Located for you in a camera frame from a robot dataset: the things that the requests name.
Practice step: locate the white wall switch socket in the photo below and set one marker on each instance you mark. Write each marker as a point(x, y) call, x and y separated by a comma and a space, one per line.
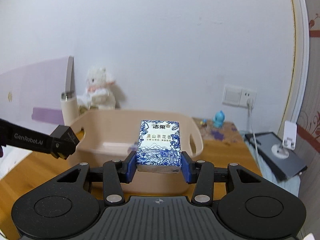
point(238, 97)

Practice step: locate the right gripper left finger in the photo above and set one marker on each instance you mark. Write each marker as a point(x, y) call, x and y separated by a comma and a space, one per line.
point(72, 202)

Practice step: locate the blue cartoon figurine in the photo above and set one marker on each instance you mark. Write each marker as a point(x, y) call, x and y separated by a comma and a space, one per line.
point(218, 119)

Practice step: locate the lilac headboard panel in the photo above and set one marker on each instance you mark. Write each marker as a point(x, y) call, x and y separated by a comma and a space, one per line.
point(30, 95)

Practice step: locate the white plush lamb toy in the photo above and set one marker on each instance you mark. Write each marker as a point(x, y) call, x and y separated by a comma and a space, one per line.
point(98, 93)

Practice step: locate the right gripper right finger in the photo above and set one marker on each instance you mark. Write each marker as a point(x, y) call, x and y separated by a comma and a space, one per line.
point(245, 203)

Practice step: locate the blue white tissue pack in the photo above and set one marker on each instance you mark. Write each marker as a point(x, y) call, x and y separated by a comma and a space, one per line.
point(159, 147)

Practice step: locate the purple floral table mat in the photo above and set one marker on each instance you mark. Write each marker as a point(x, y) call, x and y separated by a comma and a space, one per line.
point(228, 134)

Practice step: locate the white phone stand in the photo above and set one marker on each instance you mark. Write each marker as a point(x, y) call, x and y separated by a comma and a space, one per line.
point(283, 150)

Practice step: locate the white thermos bottle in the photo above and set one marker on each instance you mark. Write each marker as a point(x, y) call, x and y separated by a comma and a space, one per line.
point(69, 107)

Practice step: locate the dark grey tablet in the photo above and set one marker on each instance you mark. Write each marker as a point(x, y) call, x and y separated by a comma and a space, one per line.
point(283, 169)

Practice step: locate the beige plastic storage bin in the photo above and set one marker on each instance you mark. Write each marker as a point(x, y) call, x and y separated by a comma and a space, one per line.
point(111, 134)

